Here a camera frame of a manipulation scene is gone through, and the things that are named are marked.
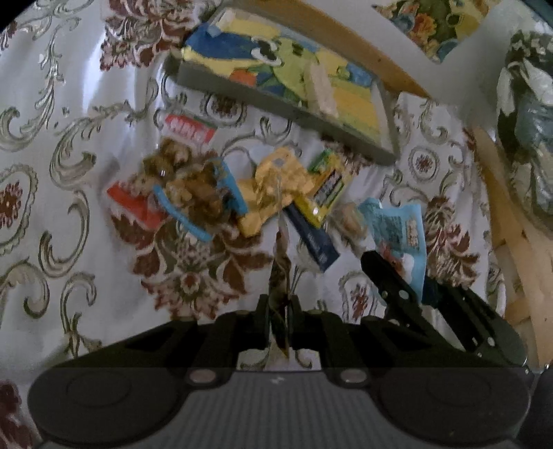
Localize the yellow green snack packet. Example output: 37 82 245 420
294 149 353 228

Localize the blue rimmed fried snack bag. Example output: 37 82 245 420
107 137 249 242

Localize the gold foil snack pouch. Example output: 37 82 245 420
237 147 315 238

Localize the red label braised egg pack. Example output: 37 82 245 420
163 114 216 146

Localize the grey tray with painting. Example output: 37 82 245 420
168 1 399 165

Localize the landscape flowers painting poster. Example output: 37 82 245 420
372 0 499 64

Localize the clear bag of clothes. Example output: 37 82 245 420
497 31 552 230

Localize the white rice cracker bar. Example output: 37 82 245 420
304 63 339 119

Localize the round pastry in clear wrap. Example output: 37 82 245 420
331 202 367 240

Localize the floral white bed cover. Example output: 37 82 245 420
0 0 519 449

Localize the sausage pack blue white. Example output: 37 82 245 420
358 198 427 303

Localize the dark blue packet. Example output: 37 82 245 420
284 204 339 272

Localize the wooden bed frame rail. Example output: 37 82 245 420
263 1 552 363

